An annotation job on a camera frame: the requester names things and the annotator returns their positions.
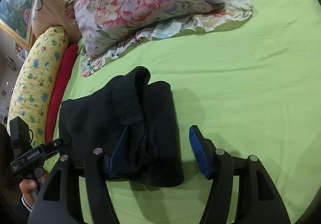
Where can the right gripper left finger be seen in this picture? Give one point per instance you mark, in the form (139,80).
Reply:
(117,162)

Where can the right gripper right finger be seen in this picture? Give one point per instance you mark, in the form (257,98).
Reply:
(203,150)

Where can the black pants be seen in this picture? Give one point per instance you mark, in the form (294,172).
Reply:
(146,109)

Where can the person's left hand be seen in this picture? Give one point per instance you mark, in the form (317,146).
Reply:
(26,187)

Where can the yellow cartoon bolster pillow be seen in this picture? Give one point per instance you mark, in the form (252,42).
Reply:
(35,82)

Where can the green bed sheet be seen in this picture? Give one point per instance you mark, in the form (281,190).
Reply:
(251,90)

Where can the red pillow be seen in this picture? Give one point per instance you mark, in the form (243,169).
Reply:
(62,80)

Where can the floral ruffled pillow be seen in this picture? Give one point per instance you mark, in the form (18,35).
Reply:
(109,28)

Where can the framed landscape painting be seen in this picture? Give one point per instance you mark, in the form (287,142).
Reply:
(16,20)

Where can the black camera box left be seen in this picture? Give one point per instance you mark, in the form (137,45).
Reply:
(20,136)

